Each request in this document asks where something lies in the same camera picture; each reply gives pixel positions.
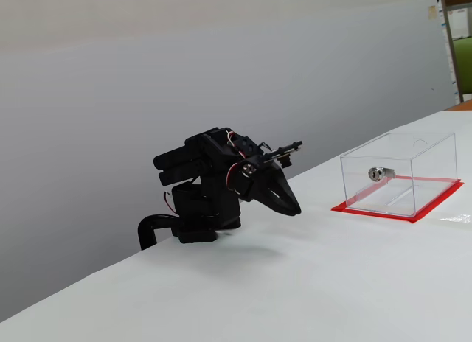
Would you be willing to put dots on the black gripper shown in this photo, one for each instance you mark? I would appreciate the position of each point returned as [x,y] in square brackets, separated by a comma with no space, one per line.
[262,183]

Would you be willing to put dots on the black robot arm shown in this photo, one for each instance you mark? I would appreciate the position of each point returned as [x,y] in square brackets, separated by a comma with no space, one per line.
[206,194]

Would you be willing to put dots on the transparent acrylic box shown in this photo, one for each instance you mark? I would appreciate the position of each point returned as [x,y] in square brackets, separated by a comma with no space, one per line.
[431,161]

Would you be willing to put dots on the white box on shelf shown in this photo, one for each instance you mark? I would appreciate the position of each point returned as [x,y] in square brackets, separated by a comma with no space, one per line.
[459,23]

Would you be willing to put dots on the silver cam lock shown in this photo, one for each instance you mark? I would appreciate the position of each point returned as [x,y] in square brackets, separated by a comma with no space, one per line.
[380,173]

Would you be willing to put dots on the black table clamp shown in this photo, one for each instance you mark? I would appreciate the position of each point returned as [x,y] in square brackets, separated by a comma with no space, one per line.
[147,227]

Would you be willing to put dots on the clear tape strip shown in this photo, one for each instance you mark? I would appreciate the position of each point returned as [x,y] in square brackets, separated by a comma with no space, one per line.
[457,218]

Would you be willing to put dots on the green object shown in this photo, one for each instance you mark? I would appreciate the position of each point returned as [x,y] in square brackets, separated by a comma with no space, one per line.
[464,65]

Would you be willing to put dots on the brown paper label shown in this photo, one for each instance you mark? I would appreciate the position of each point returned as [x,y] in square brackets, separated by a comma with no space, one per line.
[431,12]

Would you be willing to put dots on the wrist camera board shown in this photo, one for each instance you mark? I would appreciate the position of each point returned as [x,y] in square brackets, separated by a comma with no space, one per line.
[285,152]

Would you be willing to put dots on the red tape frame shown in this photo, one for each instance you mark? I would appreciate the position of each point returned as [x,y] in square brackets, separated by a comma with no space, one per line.
[437,203]

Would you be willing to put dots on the metal shelf frame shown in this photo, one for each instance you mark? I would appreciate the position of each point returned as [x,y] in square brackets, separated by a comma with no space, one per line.
[450,54]

